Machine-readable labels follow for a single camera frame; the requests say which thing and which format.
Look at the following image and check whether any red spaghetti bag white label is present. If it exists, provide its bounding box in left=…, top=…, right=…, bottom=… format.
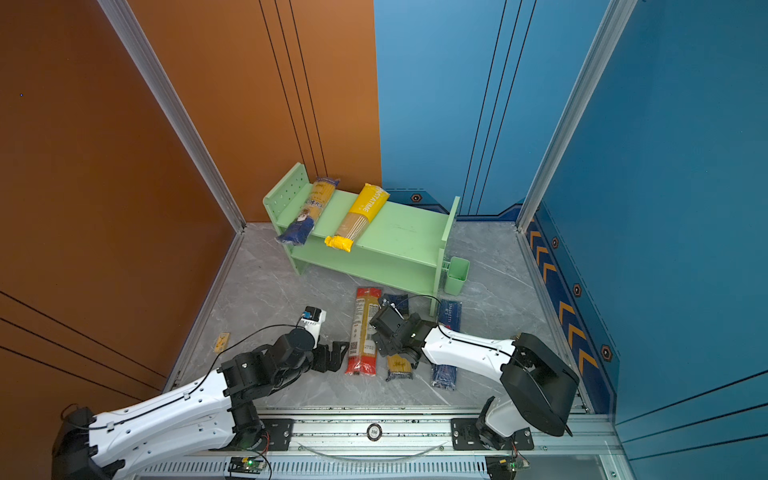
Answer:
left=346, top=287, right=383, bottom=376

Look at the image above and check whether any blue and yellow spaghetti bag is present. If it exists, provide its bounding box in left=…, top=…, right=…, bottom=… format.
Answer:
left=276, top=177, right=340, bottom=246

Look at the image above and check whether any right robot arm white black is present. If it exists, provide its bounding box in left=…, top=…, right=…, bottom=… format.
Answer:
left=370, top=303, right=580, bottom=450

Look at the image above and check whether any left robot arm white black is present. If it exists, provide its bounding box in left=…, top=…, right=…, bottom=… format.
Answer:
left=51, top=327, right=349, bottom=479

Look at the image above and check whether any green two-tier shelf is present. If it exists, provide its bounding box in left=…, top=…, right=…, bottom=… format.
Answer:
left=285, top=190, right=460, bottom=297

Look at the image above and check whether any green cup on shelf side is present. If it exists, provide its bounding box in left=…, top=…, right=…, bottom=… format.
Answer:
left=443, top=256, right=470, bottom=296

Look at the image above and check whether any Ankara yellow blue spaghetti bag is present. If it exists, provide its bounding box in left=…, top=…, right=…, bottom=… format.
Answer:
left=383, top=294, right=414, bottom=382

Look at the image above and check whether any small wooden block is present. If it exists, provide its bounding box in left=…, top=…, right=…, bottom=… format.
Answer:
left=214, top=332, right=231, bottom=354

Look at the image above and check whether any blue Barilla spaghetti box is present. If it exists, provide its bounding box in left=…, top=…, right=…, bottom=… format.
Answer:
left=431, top=300, right=462, bottom=390

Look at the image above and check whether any left green circuit board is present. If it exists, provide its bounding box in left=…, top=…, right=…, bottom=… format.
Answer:
left=227, top=456, right=272, bottom=479

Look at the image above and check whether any right circuit board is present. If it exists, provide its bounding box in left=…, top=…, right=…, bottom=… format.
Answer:
left=485, top=456, right=530, bottom=480

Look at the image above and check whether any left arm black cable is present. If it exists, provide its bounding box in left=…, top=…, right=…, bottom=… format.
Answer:
left=59, top=323, right=301, bottom=433

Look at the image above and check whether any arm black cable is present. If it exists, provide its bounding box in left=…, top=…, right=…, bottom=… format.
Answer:
left=59, top=323, right=301, bottom=433
left=389, top=293, right=517, bottom=352

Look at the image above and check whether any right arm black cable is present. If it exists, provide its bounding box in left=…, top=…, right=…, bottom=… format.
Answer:
left=389, top=293, right=517, bottom=352

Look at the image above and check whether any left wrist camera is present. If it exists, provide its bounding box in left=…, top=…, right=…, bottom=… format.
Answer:
left=296, top=306, right=327, bottom=345

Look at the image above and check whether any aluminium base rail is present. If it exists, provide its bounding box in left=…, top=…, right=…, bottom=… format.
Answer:
left=126, top=410, right=634, bottom=479

